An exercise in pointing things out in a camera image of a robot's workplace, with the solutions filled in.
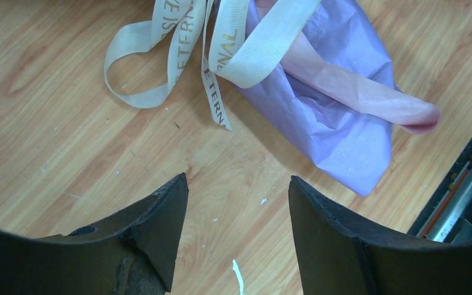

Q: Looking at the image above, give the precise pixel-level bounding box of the purple flower bouquet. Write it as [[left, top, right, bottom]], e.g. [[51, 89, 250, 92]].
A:
[[242, 1, 441, 196]]

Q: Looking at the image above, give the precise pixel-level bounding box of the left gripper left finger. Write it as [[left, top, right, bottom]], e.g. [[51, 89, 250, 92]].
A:
[[0, 173, 189, 294]]

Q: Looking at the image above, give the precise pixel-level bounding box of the cream printed ribbon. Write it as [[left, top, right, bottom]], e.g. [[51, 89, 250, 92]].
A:
[[104, 1, 318, 128]]

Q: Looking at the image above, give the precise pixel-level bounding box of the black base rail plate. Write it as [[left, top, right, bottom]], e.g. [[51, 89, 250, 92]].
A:
[[408, 137, 472, 243]]

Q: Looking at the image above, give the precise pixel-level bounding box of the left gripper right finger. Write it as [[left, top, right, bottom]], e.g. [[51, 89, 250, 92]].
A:
[[288, 176, 472, 294]]

